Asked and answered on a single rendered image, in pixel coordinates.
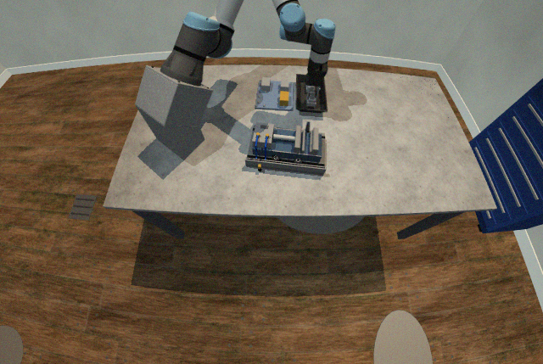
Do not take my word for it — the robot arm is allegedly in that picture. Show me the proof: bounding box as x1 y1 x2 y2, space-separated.
160 0 336 86

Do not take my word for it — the yellow-orange block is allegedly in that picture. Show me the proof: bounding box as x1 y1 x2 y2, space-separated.
279 91 288 106

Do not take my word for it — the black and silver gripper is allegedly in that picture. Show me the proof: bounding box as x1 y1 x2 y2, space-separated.
305 50 330 99

